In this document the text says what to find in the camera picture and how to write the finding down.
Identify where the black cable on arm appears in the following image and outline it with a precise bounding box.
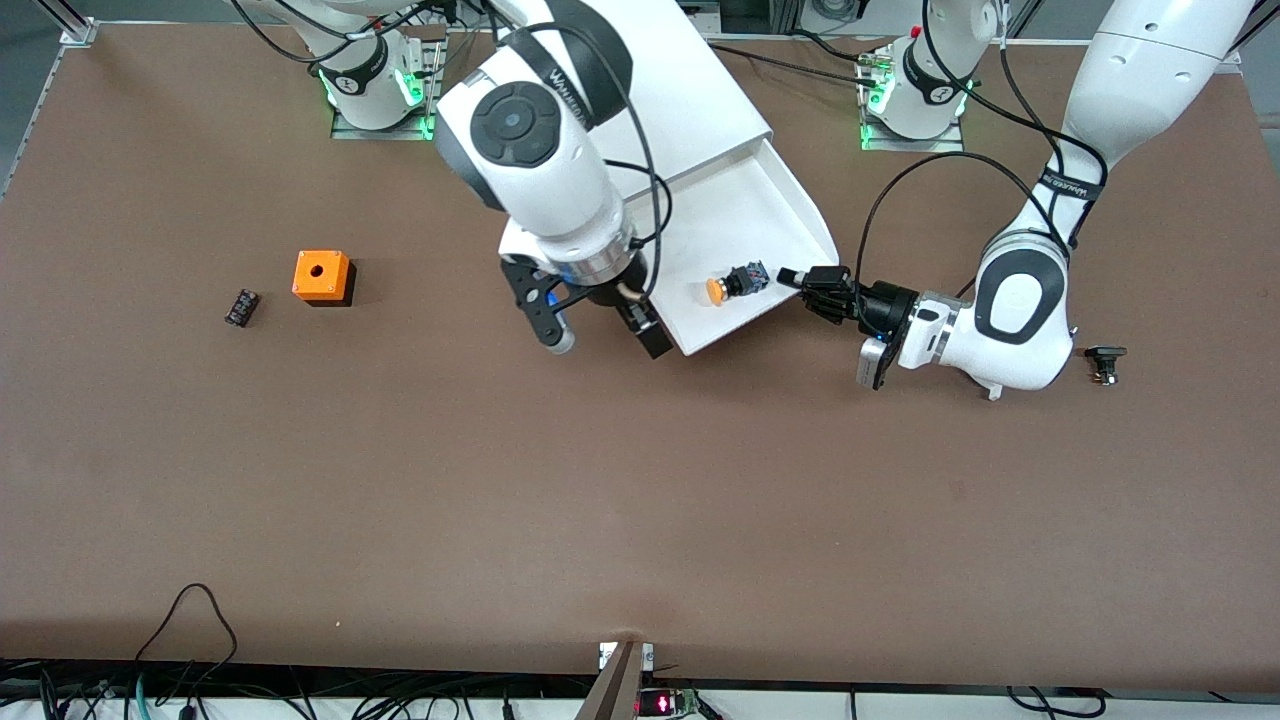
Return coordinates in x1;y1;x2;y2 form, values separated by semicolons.
855;150;1076;291
490;20;673;301

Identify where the orange box with hole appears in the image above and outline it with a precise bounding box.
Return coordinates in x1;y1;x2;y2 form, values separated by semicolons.
291;249;357;307

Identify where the white drawer holding orange button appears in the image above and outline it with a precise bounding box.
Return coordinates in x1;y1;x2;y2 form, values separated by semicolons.
645;135;841;358

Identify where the thin black looped cable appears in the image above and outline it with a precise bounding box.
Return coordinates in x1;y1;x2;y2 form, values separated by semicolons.
133;583;239;691

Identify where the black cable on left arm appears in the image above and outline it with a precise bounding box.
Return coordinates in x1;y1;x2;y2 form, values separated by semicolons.
855;150;1076;291

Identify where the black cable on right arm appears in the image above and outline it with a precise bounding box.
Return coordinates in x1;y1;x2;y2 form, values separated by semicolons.
490;20;673;301

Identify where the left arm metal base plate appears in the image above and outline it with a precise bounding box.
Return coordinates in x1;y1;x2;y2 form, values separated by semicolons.
858;45;966;154

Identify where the black cable between arm bases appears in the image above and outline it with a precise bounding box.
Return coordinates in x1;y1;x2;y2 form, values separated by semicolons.
708;43;883;77

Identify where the small device with red light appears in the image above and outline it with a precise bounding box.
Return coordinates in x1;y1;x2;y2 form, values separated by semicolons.
638;688;701;719

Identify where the orange push button switch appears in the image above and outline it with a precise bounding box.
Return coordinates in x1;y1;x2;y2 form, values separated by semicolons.
705;260;771;308

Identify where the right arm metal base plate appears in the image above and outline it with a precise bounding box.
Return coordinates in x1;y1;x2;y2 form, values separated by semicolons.
330;38;446;141

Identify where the grey metal post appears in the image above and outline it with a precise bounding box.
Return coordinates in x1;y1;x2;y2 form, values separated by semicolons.
575;640;646;720

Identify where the aluminium frame profile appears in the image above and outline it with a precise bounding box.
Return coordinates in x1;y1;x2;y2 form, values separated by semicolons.
40;0;98;48

